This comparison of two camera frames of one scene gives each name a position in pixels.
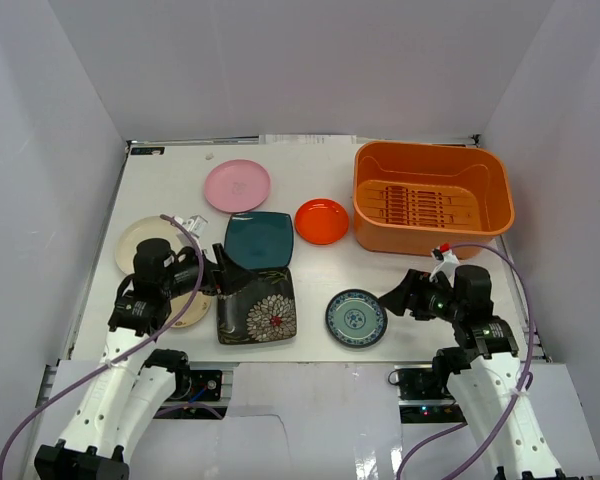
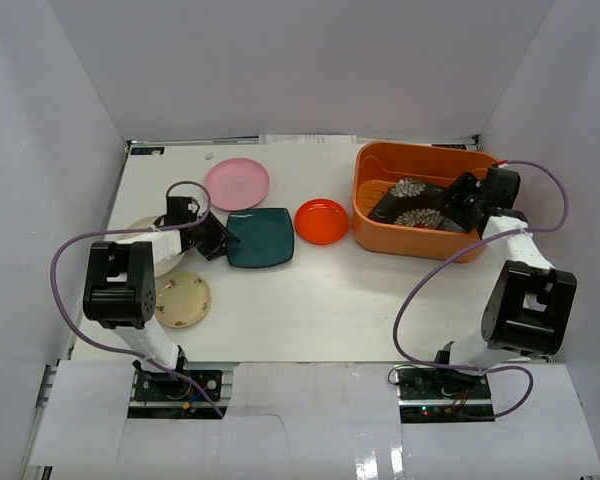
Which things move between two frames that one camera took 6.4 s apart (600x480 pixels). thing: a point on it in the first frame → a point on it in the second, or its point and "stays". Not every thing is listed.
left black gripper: x=218 y=272 → x=207 y=238
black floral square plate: x=263 y=311 → x=409 y=202
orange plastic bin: x=410 y=197 stays
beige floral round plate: x=195 y=311 stays
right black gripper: x=418 y=284 → x=466 y=184
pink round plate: x=237 y=185 stays
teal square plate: x=259 y=239 stays
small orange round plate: x=321 y=221 stays
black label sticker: x=147 y=150 stays
